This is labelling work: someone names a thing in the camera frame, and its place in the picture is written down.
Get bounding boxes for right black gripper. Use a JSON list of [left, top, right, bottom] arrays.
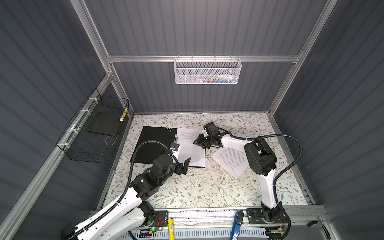
[[193, 134, 213, 150]]

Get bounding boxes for printed paper sheet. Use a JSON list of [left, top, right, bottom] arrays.
[[176, 126, 206, 168], [212, 136, 250, 179]]

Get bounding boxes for teal black clip folder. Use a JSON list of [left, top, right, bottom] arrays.
[[135, 126, 179, 164]]

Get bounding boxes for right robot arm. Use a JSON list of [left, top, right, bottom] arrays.
[[194, 122, 284, 223]]

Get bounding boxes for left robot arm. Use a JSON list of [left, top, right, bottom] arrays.
[[61, 154, 191, 240]]

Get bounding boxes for yellow tube at front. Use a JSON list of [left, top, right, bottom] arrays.
[[168, 219, 175, 240]]

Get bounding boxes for pens in white basket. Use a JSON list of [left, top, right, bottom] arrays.
[[201, 74, 238, 84]]

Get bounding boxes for yellow marker in basket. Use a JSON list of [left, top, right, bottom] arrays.
[[120, 108, 128, 122]]

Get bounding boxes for black notebook in basket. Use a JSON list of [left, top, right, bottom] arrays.
[[87, 112, 121, 136]]

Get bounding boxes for black pliers front right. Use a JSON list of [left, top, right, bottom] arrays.
[[307, 220, 331, 240]]

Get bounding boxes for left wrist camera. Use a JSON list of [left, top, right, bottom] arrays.
[[170, 142, 180, 152]]

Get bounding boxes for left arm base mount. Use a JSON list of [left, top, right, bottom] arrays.
[[139, 210, 169, 229]]

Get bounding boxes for white wire mesh basket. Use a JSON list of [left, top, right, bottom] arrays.
[[173, 58, 242, 85]]

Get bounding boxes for blue handled tool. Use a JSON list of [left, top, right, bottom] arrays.
[[230, 211, 244, 240]]

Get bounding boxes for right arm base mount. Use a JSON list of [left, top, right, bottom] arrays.
[[246, 207, 290, 225]]

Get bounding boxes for black wire basket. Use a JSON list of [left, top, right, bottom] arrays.
[[57, 91, 130, 164]]

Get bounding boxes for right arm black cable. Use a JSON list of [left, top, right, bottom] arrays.
[[218, 127, 304, 205]]

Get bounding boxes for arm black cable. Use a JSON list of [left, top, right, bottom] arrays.
[[218, 127, 304, 205], [64, 139, 175, 240]]

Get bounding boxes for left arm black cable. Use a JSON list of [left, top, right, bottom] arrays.
[[64, 139, 175, 240]]

